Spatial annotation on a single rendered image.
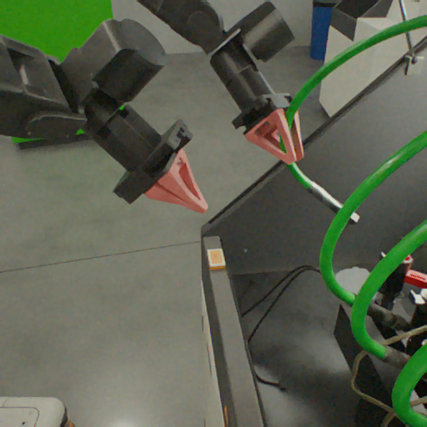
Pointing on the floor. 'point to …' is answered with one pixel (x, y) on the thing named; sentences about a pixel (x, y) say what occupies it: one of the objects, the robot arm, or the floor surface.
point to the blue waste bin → (320, 27)
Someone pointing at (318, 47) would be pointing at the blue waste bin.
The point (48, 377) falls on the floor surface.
